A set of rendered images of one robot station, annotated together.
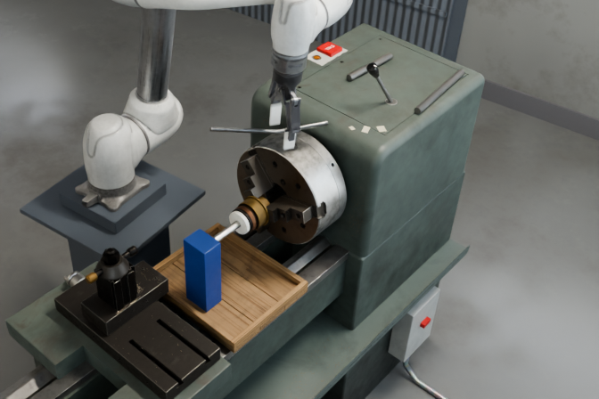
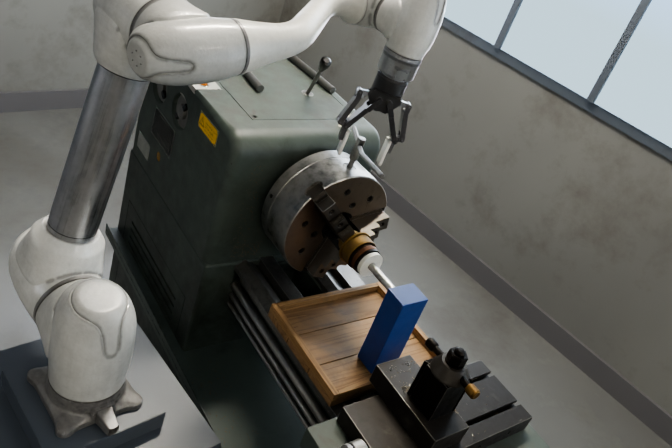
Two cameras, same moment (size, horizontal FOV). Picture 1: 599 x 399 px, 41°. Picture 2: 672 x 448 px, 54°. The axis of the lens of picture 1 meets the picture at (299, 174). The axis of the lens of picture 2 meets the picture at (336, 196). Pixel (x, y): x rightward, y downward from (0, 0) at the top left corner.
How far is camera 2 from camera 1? 2.22 m
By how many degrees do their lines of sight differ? 66
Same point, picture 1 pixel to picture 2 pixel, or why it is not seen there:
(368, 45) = not seen: hidden behind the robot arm
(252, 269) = (344, 310)
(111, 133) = (126, 301)
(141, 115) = (91, 262)
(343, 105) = (301, 113)
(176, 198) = not seen: hidden behind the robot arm
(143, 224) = (159, 392)
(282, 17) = (436, 17)
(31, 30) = not seen: outside the picture
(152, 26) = (133, 114)
